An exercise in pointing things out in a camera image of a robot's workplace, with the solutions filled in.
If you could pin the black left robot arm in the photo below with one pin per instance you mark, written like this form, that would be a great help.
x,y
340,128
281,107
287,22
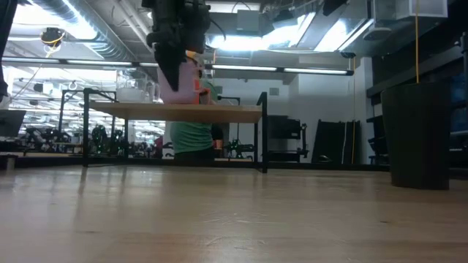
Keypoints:
x,y
7,44

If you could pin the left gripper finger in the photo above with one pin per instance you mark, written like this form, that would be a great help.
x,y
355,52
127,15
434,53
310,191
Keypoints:
x,y
170,65

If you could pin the dark tall tumbler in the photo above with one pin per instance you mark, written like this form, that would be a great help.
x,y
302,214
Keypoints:
x,y
417,135

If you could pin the clear drinking glass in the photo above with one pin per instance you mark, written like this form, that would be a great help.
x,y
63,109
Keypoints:
x,y
129,95

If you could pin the wooden shelf with black legs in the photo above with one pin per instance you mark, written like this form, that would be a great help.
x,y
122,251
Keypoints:
x,y
183,113

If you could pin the lilac plastic mug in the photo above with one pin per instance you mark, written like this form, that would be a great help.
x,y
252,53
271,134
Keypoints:
x,y
187,87

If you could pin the black aluminium table frame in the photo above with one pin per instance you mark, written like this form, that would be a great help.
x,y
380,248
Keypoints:
x,y
329,166

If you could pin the silver ceiling duct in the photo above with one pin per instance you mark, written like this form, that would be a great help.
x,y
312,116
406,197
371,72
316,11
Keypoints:
x,y
95,33

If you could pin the person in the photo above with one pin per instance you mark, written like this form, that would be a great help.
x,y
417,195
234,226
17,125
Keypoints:
x,y
190,137

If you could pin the black leaning panels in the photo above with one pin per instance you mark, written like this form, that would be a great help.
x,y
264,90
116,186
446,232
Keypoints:
x,y
329,142

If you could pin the orange plastic mug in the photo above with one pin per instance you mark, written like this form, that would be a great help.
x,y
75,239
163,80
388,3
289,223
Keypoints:
x,y
191,55

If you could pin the black equipment cart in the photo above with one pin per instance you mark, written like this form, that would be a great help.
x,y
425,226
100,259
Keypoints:
x,y
289,131

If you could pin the black linear light fixture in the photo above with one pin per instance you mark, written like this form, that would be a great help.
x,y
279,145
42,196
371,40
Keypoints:
x,y
245,68

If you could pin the black ceiling sensor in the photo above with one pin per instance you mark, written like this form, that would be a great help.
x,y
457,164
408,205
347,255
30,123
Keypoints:
x,y
53,36

